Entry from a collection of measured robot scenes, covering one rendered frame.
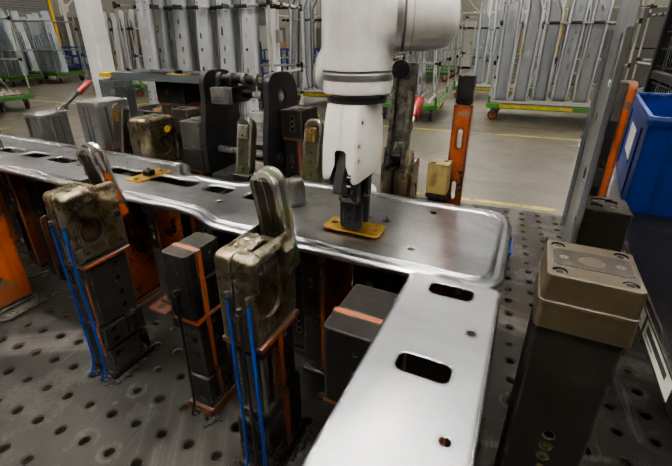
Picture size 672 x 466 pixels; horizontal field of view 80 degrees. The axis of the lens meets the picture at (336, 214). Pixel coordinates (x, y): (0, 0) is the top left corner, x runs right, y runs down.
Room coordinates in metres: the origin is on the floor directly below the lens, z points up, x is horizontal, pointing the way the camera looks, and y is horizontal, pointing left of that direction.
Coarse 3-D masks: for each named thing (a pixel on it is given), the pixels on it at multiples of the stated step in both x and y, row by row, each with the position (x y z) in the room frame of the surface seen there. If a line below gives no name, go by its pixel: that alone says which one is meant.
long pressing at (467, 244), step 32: (0, 160) 0.87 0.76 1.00; (32, 160) 0.87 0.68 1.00; (128, 160) 0.87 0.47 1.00; (160, 160) 0.86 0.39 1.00; (128, 192) 0.67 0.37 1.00; (160, 192) 0.66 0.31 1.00; (192, 192) 0.66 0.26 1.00; (320, 192) 0.66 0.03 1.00; (224, 224) 0.54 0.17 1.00; (256, 224) 0.53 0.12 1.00; (320, 224) 0.53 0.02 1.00; (384, 224) 0.53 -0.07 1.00; (416, 224) 0.53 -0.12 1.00; (448, 224) 0.53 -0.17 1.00; (480, 224) 0.53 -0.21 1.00; (352, 256) 0.44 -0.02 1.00; (384, 256) 0.44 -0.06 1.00; (416, 256) 0.44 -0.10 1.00; (448, 256) 0.44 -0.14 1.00; (480, 256) 0.44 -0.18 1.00
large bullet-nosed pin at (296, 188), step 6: (288, 180) 0.61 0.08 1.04; (294, 180) 0.60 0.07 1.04; (300, 180) 0.60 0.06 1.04; (288, 186) 0.60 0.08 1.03; (294, 186) 0.60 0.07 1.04; (300, 186) 0.60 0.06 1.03; (288, 192) 0.60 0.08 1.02; (294, 192) 0.60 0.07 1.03; (300, 192) 0.60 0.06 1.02; (294, 198) 0.60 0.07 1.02; (300, 198) 0.60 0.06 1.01; (294, 204) 0.60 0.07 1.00; (300, 204) 0.60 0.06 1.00
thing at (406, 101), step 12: (396, 72) 0.67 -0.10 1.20; (408, 72) 0.66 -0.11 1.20; (396, 84) 0.69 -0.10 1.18; (408, 84) 0.70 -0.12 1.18; (396, 96) 0.69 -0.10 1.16; (408, 96) 0.68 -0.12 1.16; (396, 108) 0.70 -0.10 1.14; (408, 108) 0.68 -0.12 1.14; (396, 120) 0.69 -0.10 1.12; (408, 120) 0.67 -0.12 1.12; (396, 132) 0.69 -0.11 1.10; (408, 132) 0.67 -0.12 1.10; (408, 144) 0.68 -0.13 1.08
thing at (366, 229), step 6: (336, 216) 0.54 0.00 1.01; (330, 222) 0.52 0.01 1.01; (366, 222) 0.52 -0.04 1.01; (330, 228) 0.51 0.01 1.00; (336, 228) 0.50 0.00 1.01; (342, 228) 0.50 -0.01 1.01; (348, 228) 0.50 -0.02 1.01; (366, 228) 0.50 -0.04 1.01; (372, 228) 0.50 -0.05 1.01; (378, 228) 0.50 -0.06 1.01; (384, 228) 0.50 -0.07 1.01; (360, 234) 0.49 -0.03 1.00; (366, 234) 0.48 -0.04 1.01; (372, 234) 0.48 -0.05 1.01; (378, 234) 0.48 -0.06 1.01
